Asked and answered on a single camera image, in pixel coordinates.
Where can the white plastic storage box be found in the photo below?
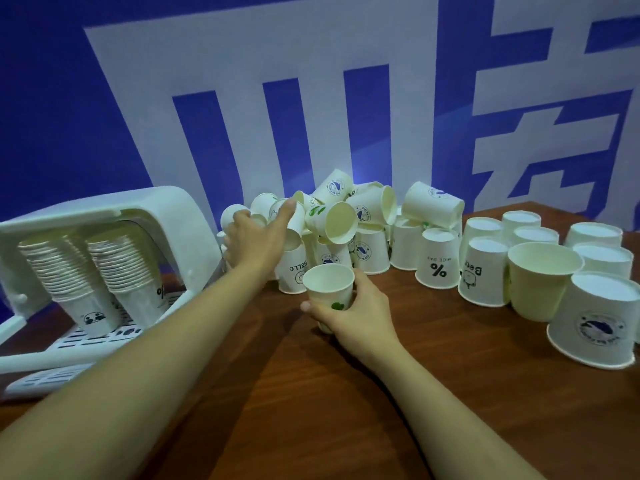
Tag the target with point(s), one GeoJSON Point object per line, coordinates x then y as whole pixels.
{"type": "Point", "coordinates": [150, 199]}

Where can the white slotted drain tray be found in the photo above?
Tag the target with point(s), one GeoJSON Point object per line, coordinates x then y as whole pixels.
{"type": "Point", "coordinates": [75, 339]}

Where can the percent print white paper cup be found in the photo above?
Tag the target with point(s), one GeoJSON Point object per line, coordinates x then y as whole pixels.
{"type": "Point", "coordinates": [140, 304]}

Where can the person's right hand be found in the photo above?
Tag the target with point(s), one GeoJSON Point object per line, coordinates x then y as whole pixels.
{"type": "Point", "coordinates": [365, 324]}

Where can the nested stack of paper cups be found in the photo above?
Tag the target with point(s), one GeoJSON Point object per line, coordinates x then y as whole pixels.
{"type": "Point", "coordinates": [122, 259]}
{"type": "Point", "coordinates": [55, 264]}

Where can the pile of paper cups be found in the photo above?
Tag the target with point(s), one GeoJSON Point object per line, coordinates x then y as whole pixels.
{"type": "Point", "coordinates": [437, 244]}

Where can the green leaf print paper cup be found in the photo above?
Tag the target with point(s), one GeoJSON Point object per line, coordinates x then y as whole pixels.
{"type": "Point", "coordinates": [327, 289]}

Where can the person's right forearm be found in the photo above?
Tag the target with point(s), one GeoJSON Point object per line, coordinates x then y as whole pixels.
{"type": "Point", "coordinates": [450, 429]}

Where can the blue white backdrop banner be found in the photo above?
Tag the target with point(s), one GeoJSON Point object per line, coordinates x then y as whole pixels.
{"type": "Point", "coordinates": [50, 94]}

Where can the person's left hand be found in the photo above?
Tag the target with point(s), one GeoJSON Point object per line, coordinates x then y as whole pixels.
{"type": "Point", "coordinates": [260, 244]}

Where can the panda print white paper cup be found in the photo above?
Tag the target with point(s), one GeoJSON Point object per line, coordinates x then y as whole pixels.
{"type": "Point", "coordinates": [92, 304]}

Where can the person's left forearm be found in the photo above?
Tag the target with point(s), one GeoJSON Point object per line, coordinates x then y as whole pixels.
{"type": "Point", "coordinates": [125, 394]}

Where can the brown wooden table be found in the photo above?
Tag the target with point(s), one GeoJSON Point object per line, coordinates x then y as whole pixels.
{"type": "Point", "coordinates": [300, 419]}

